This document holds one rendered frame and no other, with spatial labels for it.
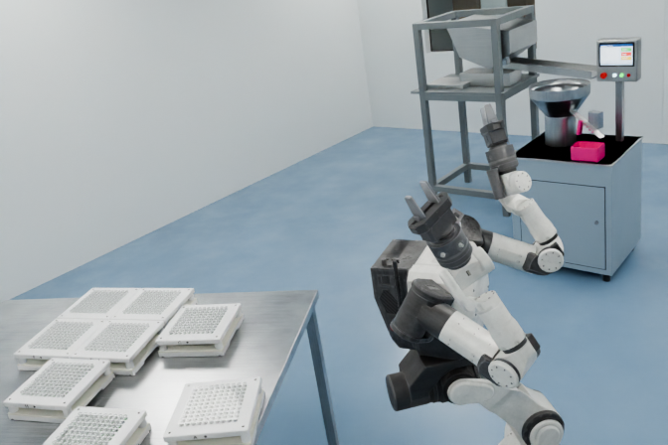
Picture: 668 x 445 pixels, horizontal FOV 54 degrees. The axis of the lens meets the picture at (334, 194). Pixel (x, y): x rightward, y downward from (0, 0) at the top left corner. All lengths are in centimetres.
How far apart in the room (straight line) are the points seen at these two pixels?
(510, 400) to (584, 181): 209
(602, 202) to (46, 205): 403
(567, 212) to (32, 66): 394
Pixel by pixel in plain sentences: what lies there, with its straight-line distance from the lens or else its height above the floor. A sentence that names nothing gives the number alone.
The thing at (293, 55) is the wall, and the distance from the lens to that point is 721.
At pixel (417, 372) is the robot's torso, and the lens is 207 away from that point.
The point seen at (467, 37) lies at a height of 137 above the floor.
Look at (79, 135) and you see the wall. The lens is 570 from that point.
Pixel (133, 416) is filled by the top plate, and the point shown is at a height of 90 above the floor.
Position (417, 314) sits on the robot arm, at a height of 118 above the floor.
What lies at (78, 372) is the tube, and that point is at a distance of 244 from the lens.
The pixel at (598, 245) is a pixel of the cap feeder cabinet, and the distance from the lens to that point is 422.
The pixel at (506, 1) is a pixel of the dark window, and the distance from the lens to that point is 718.
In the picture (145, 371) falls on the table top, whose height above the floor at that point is 83.
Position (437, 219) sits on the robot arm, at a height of 150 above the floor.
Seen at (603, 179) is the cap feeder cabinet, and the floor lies 67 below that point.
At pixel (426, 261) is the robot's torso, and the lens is 194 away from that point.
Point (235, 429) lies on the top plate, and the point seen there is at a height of 90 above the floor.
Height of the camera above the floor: 209
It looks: 20 degrees down
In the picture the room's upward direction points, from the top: 9 degrees counter-clockwise
